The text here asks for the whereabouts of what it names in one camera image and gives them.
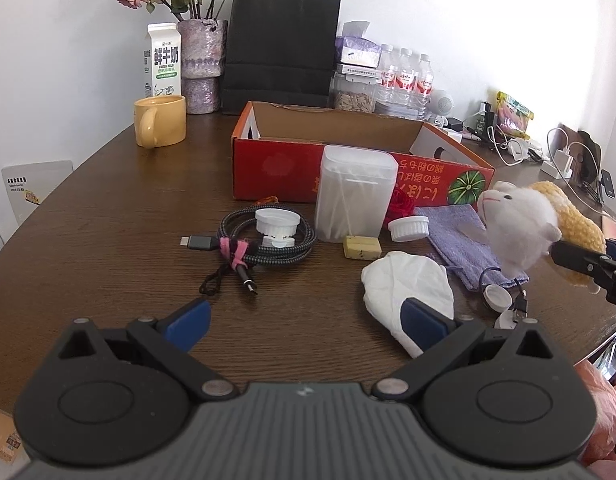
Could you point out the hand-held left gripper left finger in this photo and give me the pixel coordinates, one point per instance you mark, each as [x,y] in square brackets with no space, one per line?
[190,322]

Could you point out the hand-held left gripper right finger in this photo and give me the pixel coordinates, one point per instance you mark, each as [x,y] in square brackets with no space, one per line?
[423,327]

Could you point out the white cloth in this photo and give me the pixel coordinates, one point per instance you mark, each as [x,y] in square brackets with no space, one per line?
[403,280]

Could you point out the yellow white plush toy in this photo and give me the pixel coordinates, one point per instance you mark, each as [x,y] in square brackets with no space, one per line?
[518,225]

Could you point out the white screw cap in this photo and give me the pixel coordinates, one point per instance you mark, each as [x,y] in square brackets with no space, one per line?
[498,296]

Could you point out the white round puck charger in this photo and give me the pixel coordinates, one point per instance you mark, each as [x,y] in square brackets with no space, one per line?
[508,321]

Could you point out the grey purple woven cloth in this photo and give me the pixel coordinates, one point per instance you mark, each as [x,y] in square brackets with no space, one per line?
[453,235]

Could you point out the small yellow block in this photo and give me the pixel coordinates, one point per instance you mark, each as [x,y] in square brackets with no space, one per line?
[362,247]

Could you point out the white ribbed bottle cap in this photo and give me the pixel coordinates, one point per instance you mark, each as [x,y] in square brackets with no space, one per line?
[408,227]

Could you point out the white plastic cap piece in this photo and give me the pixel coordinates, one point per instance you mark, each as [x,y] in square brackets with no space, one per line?
[275,225]

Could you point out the translucent cotton swab box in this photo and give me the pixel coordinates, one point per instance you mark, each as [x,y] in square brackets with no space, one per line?
[353,195]

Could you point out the red cardboard box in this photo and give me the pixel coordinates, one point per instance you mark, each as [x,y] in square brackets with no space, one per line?
[278,165]

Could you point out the black phone holder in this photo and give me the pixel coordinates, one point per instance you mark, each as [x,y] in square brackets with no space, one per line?
[608,185]

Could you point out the white power strip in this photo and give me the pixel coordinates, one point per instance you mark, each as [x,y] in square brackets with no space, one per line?
[545,167]

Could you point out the white charger plug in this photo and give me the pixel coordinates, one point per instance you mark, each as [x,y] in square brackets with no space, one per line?
[563,160]

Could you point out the brown bag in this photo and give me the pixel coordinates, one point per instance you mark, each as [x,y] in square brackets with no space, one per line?
[588,155]

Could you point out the white face mask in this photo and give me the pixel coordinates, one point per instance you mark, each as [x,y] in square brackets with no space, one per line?
[518,149]

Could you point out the person's pink clothing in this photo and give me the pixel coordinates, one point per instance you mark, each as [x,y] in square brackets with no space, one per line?
[603,410]

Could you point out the orange candy wrapper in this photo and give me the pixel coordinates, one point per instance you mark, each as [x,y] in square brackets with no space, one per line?
[267,200]

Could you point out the yellow snack bag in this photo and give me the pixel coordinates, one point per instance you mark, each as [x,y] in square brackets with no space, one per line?
[513,115]

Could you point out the black upright device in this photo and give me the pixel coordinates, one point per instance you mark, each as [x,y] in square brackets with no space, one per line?
[485,120]

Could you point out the white power adapter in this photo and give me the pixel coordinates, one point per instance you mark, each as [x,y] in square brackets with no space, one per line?
[453,136]

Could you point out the black power adapter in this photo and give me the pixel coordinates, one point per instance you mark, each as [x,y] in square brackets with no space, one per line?
[454,123]

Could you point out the yellow ceramic mug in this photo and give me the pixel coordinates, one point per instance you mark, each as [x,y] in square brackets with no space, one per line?
[163,120]

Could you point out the white printed board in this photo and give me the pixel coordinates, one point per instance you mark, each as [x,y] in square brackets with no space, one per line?
[33,185]

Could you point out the printed tin box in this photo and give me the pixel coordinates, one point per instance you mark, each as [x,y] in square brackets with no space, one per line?
[398,111]

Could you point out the clear seed container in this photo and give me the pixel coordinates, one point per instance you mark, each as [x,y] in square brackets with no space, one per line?
[355,100]

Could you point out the purple speckled vase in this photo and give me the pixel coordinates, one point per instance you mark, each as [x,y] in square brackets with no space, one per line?
[203,60]

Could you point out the white green milk carton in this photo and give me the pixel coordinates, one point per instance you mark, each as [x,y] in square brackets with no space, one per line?
[163,60]

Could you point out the purple tissue pack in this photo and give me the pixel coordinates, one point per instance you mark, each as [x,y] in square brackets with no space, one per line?
[358,50]

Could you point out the black paper bag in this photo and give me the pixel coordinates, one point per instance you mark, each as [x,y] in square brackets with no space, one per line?
[283,50]

